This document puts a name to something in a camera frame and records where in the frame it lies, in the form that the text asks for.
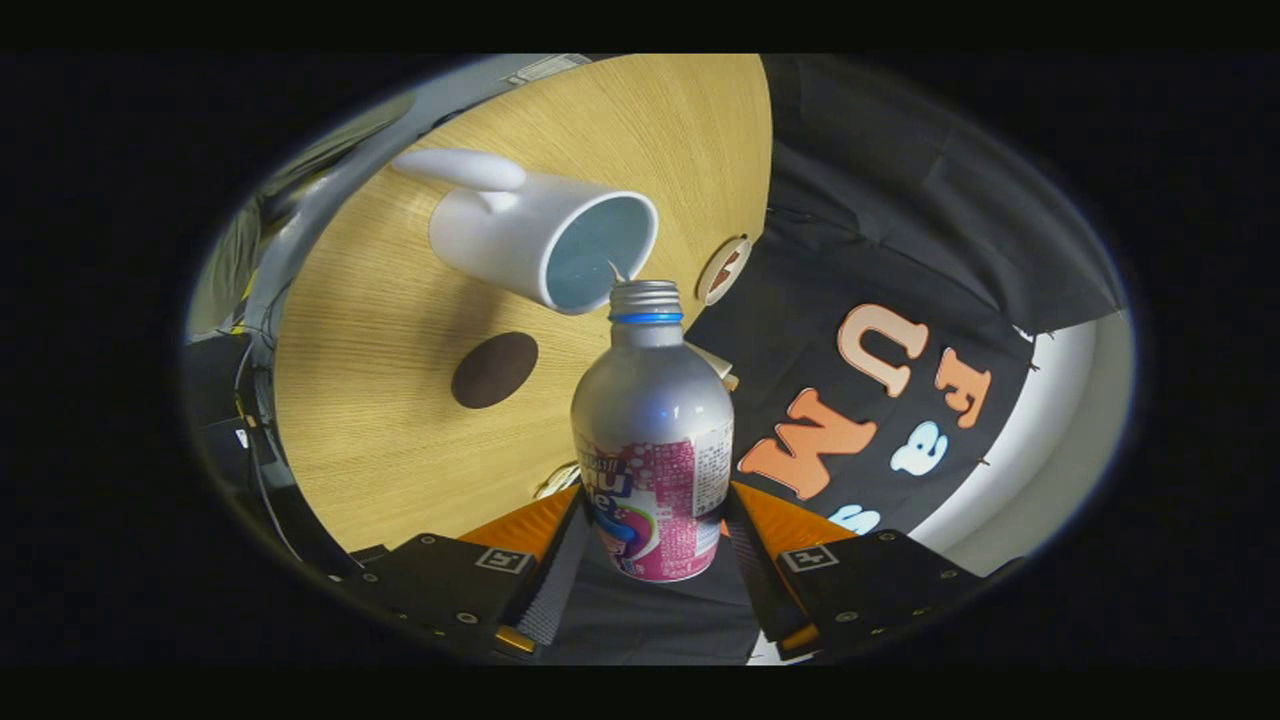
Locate wooden table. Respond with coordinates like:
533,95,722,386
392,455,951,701
275,55,776,553

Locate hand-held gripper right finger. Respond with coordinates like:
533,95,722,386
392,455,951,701
723,480,989,661

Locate black backdrop cloth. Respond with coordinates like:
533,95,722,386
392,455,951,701
540,55,1126,666

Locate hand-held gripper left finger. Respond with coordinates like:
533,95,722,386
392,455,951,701
343,482,593,661

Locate silver juice bottle red label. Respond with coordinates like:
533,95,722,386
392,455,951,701
571,280,736,583

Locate dark brown round coaster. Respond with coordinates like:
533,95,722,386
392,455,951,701
451,332,540,410

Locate small plate with brown food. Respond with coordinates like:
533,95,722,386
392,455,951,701
696,236,753,307

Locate white cup with handle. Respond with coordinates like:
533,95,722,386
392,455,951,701
392,148,661,316

